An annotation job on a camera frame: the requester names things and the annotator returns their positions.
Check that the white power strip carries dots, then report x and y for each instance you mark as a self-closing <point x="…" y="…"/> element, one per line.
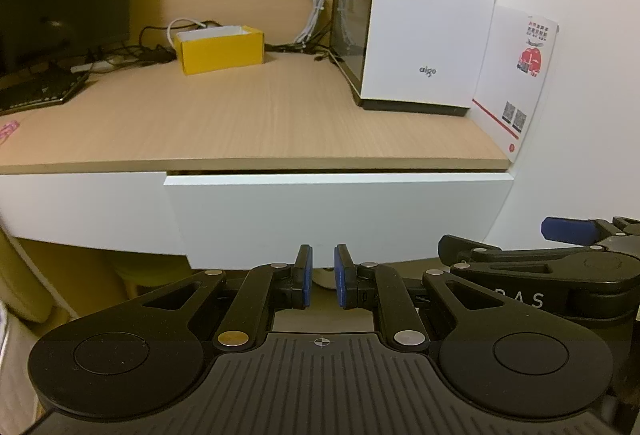
<point x="90" y="65"/>

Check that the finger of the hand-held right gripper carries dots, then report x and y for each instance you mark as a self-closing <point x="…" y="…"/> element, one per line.
<point x="480" y="257"/>
<point x="570" y="229"/>

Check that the white printed leaflet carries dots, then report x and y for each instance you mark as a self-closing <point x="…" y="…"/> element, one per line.
<point x="505" y="80"/>

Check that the black keyboard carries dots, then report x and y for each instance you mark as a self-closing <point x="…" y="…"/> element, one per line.
<point x="35" y="92"/>

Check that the white drawer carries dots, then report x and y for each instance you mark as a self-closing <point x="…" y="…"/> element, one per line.
<point x="325" y="215"/>

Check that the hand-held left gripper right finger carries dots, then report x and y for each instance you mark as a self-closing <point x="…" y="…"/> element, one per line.
<point x="342" y="276"/>

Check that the yellow cardboard box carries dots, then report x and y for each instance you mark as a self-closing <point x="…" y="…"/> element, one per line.
<point x="220" y="55"/>

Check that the white desk panel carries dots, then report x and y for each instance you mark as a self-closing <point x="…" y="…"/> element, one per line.
<point x="80" y="210"/>

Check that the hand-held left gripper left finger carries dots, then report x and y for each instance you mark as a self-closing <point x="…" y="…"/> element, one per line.
<point x="306" y="276"/>

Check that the white computer case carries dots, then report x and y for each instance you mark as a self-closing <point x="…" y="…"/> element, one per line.
<point x="425" y="15"/>

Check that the pink small object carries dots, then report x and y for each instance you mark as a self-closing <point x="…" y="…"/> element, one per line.
<point x="7" y="130"/>

